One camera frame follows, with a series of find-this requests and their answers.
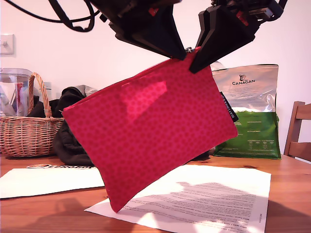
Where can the black white LeRobot sticker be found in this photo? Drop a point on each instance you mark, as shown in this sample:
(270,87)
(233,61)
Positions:
(58,167)

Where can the pink fabric zip pouch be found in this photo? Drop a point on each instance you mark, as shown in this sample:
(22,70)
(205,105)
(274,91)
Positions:
(145,133)

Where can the silver green pet food bag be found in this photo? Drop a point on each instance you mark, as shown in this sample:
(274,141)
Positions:
(255,97)

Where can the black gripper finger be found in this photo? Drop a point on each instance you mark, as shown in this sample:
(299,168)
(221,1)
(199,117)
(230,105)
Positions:
(126,37)
(160,36)
(223,36)
(204,19)

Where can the grey capped flask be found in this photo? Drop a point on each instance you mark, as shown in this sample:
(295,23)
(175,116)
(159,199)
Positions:
(47,86)

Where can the clear plastic jug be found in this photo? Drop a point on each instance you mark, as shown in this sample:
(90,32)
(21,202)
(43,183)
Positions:
(14,97)

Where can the blank white paper sheet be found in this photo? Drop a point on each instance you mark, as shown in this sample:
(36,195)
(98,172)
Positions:
(48,182)

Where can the black and grey jacket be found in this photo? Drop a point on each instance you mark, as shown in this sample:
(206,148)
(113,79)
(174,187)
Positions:
(70,145)

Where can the printed white paper sheet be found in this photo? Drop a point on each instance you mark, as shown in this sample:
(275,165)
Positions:
(206,174)

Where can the small black cloth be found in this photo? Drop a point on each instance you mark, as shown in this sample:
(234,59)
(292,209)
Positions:
(37,110)

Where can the white wall switch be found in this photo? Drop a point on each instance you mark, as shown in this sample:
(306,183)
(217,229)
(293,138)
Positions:
(6,44)

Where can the wooden chair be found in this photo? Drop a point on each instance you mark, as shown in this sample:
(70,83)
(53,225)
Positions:
(295,126)

